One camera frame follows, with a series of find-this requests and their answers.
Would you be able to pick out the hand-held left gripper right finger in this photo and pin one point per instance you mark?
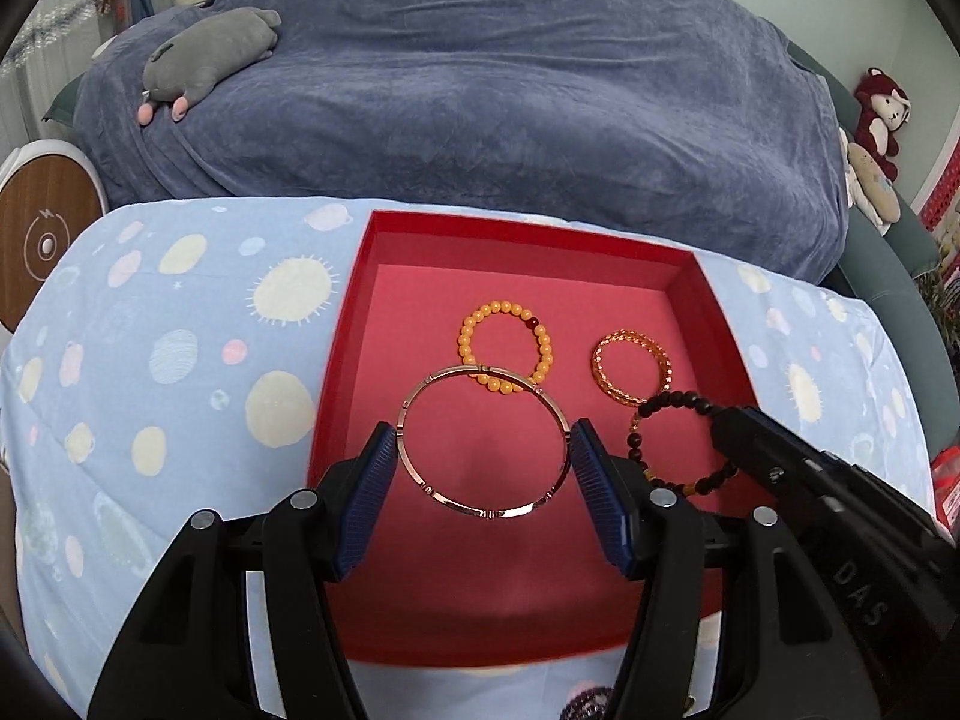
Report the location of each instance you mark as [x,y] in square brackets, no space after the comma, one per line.
[596,495]

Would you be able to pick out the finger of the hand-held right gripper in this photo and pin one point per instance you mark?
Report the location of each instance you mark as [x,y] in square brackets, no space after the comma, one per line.
[750,442]

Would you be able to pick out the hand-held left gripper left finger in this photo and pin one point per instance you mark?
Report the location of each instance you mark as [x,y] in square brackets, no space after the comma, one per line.
[367,495]

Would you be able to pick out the red box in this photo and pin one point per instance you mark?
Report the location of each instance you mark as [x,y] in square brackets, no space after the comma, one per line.
[525,300]

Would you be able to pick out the maroon small bead strand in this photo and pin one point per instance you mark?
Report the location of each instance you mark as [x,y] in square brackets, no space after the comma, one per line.
[585,705]

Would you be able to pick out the red packet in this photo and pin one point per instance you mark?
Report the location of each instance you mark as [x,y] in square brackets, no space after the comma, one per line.
[946,487]

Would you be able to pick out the light blue planet print sheet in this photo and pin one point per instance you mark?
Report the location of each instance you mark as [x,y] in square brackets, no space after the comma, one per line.
[187,390]

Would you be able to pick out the green sofa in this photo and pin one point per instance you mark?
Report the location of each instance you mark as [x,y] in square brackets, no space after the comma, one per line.
[892,255]

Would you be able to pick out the beige plush toy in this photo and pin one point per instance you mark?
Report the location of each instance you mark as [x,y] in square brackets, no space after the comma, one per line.
[870,172]

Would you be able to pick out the red basket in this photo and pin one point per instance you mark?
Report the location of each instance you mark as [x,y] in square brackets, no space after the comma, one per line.
[941,199]

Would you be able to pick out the red plush monkey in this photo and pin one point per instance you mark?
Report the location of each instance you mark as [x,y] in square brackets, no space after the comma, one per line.
[874,127]

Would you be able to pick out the dark blue blanket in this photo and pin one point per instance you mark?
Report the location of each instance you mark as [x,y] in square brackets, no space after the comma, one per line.
[487,90]

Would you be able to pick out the round wooden side table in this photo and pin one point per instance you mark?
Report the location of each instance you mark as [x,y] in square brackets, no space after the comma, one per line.
[45,202]

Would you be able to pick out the grey plush toy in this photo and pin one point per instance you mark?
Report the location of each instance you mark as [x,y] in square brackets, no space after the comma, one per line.
[210,52]

